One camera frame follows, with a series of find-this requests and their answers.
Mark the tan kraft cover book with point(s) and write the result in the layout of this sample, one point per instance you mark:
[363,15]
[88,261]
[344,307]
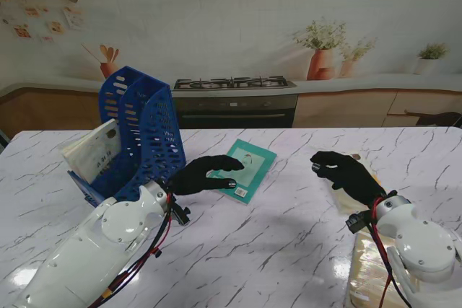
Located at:
[368,272]

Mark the yellow and white cover book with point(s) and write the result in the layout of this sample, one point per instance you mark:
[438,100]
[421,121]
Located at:
[348,203]

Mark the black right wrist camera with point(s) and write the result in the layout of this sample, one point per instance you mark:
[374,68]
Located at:
[355,222]

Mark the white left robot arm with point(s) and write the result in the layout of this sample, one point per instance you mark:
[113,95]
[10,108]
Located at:
[90,236]

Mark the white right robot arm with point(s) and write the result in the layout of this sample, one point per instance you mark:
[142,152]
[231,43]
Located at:
[426,250]

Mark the teal cover book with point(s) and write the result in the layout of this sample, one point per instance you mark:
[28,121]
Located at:
[260,163]

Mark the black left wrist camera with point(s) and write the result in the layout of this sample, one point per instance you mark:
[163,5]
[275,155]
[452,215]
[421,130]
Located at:
[180,214]

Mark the white and blue cover book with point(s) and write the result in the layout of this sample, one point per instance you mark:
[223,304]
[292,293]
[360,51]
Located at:
[97,156]

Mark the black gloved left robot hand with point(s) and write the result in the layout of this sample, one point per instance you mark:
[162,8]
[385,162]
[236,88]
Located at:
[195,178]

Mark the blue perforated plastic file rack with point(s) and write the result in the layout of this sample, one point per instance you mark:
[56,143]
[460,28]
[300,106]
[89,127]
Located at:
[159,142]

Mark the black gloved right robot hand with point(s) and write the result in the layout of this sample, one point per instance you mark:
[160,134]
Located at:
[350,174]

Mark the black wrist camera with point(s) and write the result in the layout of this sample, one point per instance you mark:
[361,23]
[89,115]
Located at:
[355,222]
[180,214]

